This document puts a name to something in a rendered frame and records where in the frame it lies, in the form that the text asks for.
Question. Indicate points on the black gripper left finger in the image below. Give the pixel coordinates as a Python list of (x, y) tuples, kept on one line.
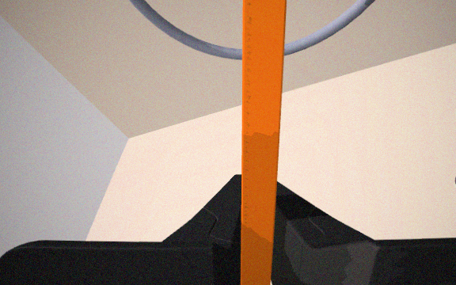
[(206, 250)]

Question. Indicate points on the orange bar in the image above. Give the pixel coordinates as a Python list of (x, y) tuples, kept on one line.
[(262, 87)]

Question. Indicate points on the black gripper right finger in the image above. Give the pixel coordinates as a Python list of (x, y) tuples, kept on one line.
[(313, 248)]

